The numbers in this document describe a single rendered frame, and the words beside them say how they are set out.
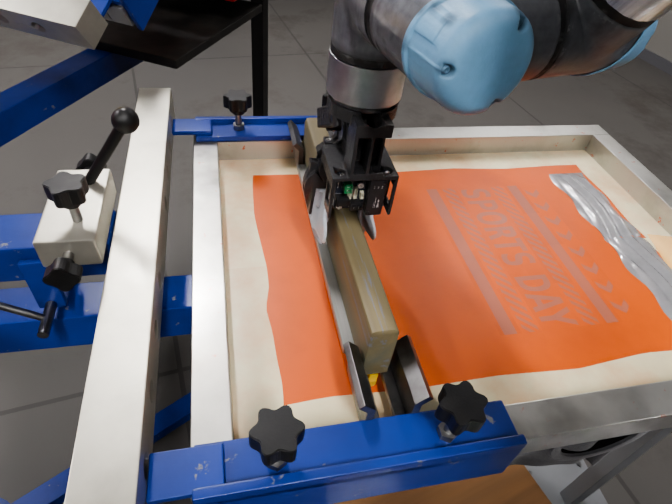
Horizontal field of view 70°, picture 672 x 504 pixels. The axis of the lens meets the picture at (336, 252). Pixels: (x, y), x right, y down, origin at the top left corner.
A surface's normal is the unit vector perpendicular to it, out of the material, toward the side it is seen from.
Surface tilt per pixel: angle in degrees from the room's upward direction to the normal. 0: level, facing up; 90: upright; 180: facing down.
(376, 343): 90
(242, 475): 0
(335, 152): 1
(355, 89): 91
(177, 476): 0
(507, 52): 90
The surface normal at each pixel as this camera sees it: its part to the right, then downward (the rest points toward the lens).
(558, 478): 0.10, -0.71
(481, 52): 0.40, 0.67
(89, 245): 0.20, 0.70
